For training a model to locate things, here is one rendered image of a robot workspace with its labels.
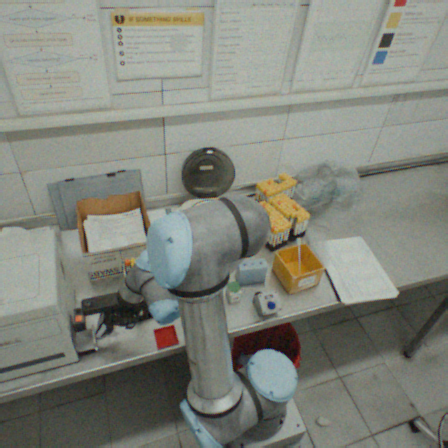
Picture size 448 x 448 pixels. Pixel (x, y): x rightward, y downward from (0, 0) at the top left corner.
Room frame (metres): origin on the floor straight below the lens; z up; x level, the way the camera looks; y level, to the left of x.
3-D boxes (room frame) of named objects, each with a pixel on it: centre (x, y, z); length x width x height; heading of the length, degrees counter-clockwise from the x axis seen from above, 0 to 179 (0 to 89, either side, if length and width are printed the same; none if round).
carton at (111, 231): (1.00, 0.41, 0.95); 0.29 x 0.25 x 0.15; 23
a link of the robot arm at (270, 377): (0.41, -0.13, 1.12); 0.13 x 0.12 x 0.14; 126
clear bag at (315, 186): (1.44, -0.38, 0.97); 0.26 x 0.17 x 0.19; 127
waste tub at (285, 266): (0.94, -0.27, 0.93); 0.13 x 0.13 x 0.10; 28
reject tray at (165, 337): (0.64, 0.16, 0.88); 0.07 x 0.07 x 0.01; 23
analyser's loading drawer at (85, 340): (0.55, 0.46, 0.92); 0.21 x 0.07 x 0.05; 113
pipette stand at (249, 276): (0.89, -0.10, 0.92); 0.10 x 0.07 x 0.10; 105
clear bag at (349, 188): (1.50, -0.53, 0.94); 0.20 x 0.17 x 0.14; 96
